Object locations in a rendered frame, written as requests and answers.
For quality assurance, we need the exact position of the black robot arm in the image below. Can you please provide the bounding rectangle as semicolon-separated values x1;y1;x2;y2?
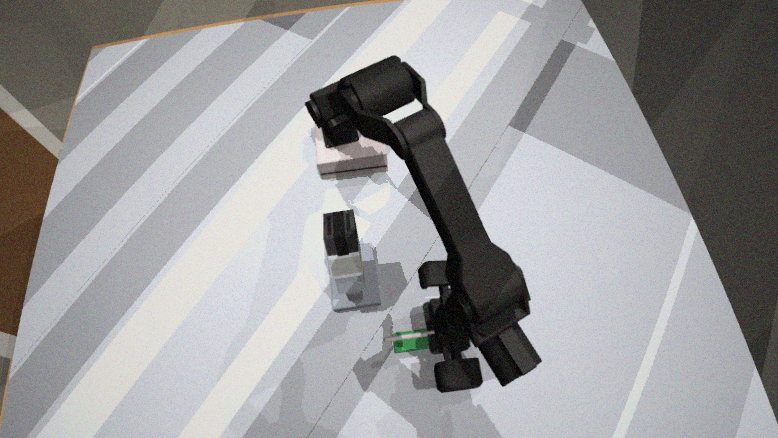
305;55;542;387

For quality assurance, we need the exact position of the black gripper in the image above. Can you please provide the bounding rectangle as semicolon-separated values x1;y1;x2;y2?
418;260;483;393

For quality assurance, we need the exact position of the grey tapered pin with red cap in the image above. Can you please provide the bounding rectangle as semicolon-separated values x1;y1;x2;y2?
384;330;434;342

